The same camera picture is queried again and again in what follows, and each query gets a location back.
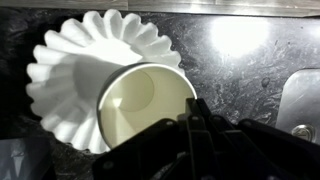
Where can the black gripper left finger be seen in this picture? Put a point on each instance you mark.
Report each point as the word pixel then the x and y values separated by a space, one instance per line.
pixel 150 150

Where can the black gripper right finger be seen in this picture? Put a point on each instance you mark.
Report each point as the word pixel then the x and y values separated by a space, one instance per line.
pixel 253 153

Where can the white paper cup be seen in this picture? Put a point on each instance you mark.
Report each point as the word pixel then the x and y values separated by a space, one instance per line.
pixel 140 100

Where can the stainless steel sink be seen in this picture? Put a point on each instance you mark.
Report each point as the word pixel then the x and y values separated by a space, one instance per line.
pixel 300 100

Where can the white coffee filter stack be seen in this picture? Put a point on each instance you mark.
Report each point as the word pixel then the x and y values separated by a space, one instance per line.
pixel 83 50

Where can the blue printed package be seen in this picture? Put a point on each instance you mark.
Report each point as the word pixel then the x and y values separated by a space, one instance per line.
pixel 20 160

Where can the grey base cabinets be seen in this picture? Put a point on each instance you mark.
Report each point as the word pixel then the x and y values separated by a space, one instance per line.
pixel 200 5

